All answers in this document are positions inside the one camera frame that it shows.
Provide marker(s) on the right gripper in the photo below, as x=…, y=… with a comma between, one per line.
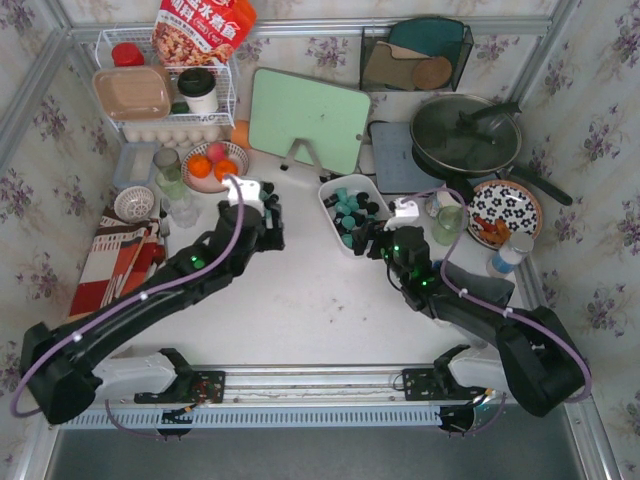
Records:
x=378, y=242

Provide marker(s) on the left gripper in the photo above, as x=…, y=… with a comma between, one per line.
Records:
x=272, y=220

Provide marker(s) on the black capsule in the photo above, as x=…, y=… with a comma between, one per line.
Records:
x=365, y=203
x=268, y=187

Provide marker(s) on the white plastic storage basket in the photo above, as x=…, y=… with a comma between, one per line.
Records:
x=337, y=198

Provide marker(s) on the grey microfibre cloth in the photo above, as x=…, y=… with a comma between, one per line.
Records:
x=489, y=289

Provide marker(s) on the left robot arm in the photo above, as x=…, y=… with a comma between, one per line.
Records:
x=57, y=365

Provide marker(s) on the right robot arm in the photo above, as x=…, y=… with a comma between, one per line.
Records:
x=540, y=362

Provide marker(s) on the black capsule top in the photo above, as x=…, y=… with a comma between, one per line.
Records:
x=268, y=187

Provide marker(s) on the green glass cup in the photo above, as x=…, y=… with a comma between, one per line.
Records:
x=449, y=223

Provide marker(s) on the grey induction cooker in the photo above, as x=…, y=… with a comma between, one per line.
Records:
x=395, y=168

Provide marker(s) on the clear drinking glass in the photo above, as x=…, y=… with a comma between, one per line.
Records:
x=184, y=211

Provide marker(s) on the fruit plate with oranges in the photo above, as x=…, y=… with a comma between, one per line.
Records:
x=204, y=166

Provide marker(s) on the floral plate with food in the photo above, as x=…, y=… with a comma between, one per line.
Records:
x=500, y=208

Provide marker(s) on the white pill bottle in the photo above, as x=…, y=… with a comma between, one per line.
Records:
x=513, y=251

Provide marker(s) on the green tinted glass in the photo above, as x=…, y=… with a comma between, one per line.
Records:
x=169, y=177

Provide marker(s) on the egg tray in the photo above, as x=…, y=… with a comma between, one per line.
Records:
x=173, y=136

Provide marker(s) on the green cutting board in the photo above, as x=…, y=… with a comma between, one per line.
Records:
x=288, y=107

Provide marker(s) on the black frying pan with lid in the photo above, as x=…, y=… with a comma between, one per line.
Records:
x=460, y=136

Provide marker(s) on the white patterned strainer bowl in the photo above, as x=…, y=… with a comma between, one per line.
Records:
x=134, y=204

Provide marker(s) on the striped orange cloth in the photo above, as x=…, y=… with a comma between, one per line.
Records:
x=121, y=257

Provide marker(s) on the clear container blue lid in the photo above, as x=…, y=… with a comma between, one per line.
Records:
x=135, y=165

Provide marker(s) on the white cup black lid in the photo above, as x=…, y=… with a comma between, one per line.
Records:
x=198, y=87

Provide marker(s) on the round cork coaster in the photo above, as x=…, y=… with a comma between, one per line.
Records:
x=432, y=73

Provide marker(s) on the beige plastic container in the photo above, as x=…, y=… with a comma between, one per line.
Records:
x=134, y=94

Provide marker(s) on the black mesh organizer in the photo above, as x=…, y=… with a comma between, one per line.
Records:
x=387, y=61

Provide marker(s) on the red snack bag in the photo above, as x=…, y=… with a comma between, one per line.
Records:
x=200, y=32

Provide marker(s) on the red lid jar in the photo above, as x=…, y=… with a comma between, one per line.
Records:
x=127, y=54

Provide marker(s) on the white wire rack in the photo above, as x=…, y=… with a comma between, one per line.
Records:
x=227, y=76

